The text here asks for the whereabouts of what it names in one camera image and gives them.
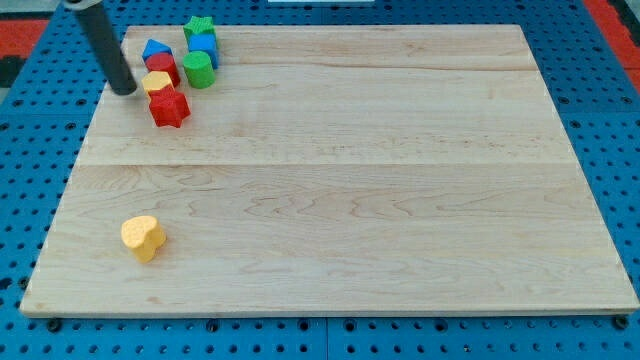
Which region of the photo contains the yellow heart block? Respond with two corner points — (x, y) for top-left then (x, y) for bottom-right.
(121, 215), (167, 263)

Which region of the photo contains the blue cube block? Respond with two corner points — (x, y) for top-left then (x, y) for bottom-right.
(188, 34), (219, 70)

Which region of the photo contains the green star block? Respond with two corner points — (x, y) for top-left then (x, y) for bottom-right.
(183, 16), (216, 41)

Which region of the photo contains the blue triangle block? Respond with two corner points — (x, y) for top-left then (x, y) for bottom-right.
(141, 39), (173, 62)

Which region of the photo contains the light wooden board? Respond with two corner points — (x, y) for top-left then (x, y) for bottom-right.
(20, 25), (639, 318)

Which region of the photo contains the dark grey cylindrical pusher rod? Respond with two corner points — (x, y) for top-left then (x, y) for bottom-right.
(62, 0), (137, 96)

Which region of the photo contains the green cylinder block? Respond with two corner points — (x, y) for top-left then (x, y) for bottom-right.
(183, 51), (216, 89)

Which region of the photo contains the red star block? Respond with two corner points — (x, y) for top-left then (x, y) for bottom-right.
(149, 87), (191, 128)

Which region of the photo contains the red cylinder block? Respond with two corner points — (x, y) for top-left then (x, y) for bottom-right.
(145, 52), (181, 87)

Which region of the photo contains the yellow hexagon block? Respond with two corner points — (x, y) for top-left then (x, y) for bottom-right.
(141, 71), (174, 99)

